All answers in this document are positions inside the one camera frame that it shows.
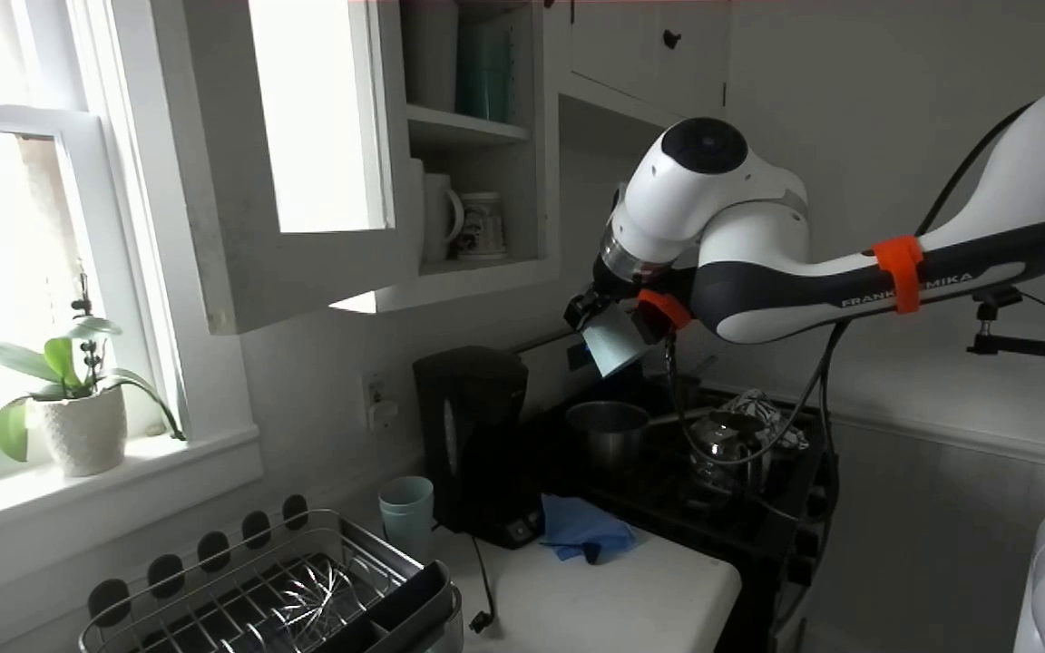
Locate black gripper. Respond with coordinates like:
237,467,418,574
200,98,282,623
562,253,684,372

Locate teal plastic cup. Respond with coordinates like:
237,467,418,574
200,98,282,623
372,472,438,564
575,306,654,381

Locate white cabinet with knob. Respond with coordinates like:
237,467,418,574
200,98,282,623
555,0,736,155

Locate white cabinet door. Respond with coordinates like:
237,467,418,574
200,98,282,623
151,0,423,337

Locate glass coffee carafe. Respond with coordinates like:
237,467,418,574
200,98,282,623
678,412,790,500

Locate black coffee maker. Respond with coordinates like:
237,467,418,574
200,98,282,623
409,344,549,551

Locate white ceramic mug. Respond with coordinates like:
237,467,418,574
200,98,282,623
421,172,468,269

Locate blue cloth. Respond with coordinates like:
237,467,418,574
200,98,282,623
537,489,643,570

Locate black steel stove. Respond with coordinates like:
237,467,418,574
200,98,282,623
515,335,843,653

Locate white ceramic vessel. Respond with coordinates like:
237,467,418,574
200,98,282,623
401,155,430,274

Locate stacked teal cups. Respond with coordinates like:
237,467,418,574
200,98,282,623
457,13,521,126

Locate stacked white cups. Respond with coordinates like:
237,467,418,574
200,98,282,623
401,0,465,112

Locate metal dish rack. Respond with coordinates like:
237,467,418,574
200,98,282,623
76,489,468,653

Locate white plant pot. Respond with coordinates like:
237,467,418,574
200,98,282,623
34,386,132,481

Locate green orchid plant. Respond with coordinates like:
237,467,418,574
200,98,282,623
0,269,187,464

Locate orange velcro strap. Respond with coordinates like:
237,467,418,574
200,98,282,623
636,286,694,335
869,233,927,317

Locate short-handled steel saucepan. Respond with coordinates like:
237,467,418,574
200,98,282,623
562,401,654,477

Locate white wall cabinet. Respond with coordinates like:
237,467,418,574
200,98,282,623
326,0,569,318

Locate white wall outlet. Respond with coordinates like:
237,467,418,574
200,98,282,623
360,372,405,433

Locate black power cord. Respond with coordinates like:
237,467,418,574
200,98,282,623
465,530,509,639

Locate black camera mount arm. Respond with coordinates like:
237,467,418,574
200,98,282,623
964,285,1045,367

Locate white window frame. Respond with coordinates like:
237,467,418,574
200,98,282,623
0,0,269,574

